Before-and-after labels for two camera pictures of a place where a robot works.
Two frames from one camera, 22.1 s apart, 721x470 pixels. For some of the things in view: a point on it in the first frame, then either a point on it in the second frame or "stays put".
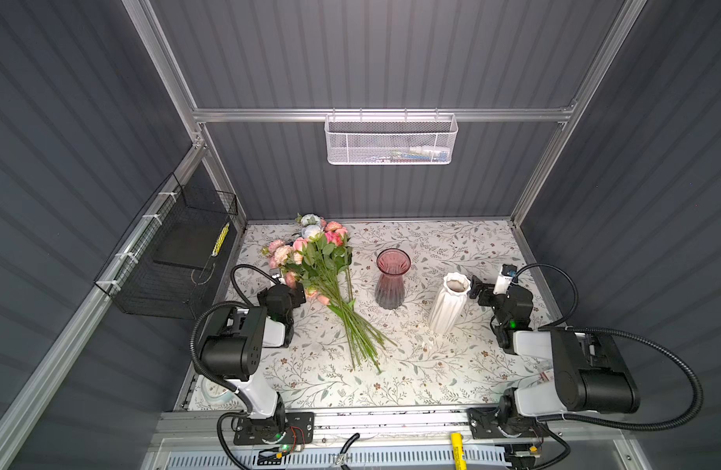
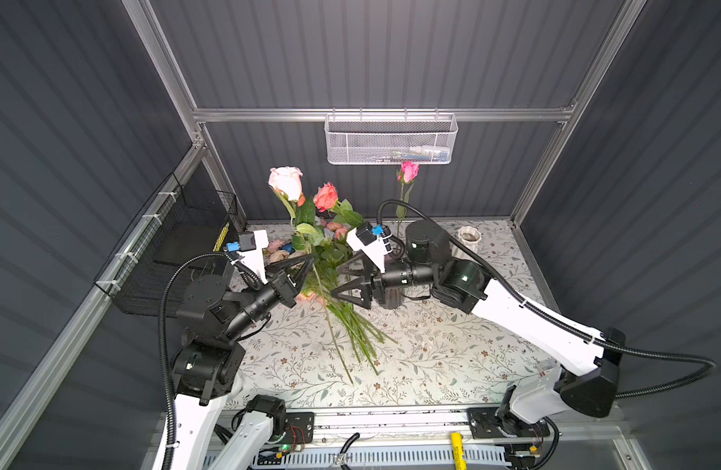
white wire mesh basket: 390,138 stays put
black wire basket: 166,265 stays put
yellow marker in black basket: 220,240 stays put
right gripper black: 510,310 → 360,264
